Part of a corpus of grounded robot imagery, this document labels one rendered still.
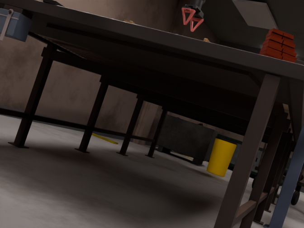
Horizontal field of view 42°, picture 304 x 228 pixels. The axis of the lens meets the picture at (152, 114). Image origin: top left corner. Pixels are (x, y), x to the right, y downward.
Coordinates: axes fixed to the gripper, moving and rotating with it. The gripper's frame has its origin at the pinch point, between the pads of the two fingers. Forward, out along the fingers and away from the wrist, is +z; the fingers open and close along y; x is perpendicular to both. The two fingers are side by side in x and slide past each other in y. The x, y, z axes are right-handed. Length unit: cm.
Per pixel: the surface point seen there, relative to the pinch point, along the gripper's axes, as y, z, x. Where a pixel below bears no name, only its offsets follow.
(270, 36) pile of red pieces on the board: -66, -21, 23
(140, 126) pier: -504, 71, -283
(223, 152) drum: -490, 68, -106
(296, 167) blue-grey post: -174, 50, 48
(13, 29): 37, 28, -72
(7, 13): 38, 21, -79
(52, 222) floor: 36, 103, -15
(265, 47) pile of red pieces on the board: -68, -15, 21
